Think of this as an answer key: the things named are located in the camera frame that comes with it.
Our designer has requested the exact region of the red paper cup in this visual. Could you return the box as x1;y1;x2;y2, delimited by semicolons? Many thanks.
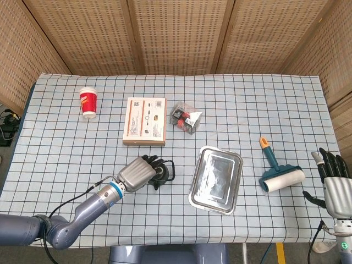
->
79;86;97;119

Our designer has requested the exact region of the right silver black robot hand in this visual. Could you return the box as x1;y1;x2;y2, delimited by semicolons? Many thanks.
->
302;147;352;220

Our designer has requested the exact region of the woven wooden folding screen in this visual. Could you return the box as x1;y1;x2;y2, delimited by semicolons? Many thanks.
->
0;0;352;155

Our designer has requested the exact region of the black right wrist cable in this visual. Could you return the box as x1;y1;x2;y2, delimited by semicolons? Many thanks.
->
307;219;327;264

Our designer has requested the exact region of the teal lint roller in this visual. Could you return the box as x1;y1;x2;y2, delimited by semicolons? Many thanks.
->
258;136;306;194

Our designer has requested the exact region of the flat cardboard product box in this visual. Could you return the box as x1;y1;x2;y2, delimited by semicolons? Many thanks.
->
122;97;168;147

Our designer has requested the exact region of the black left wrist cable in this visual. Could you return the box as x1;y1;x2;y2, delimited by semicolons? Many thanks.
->
40;175;119;264

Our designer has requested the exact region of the clear plastic bag with items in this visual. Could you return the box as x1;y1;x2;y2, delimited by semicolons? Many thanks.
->
169;101;204;135

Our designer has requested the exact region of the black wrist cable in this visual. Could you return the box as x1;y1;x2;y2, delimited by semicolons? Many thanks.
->
307;219;327;264
40;175;119;264

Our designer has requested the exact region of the stainless steel rectangular tray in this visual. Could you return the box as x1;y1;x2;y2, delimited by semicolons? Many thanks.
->
188;145;244;216

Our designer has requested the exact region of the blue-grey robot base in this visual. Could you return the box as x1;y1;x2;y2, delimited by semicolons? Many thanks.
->
108;243;229;264

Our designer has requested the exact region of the blue checked tablecloth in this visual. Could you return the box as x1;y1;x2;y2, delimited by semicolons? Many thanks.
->
0;71;352;245

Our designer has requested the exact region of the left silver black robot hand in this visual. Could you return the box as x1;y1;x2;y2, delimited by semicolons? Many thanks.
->
117;155;163;193

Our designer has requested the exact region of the black power adapter with cables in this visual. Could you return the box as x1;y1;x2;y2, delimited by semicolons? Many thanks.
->
0;108;21;147

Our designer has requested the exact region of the white crumpled object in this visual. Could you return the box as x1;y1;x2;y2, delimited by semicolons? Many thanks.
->
313;241;338;254

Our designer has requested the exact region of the blue floor cable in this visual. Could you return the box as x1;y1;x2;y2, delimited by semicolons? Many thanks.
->
260;243;273;264

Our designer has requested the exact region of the black cast iron teapot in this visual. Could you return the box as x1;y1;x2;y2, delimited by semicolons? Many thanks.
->
147;159;176;191

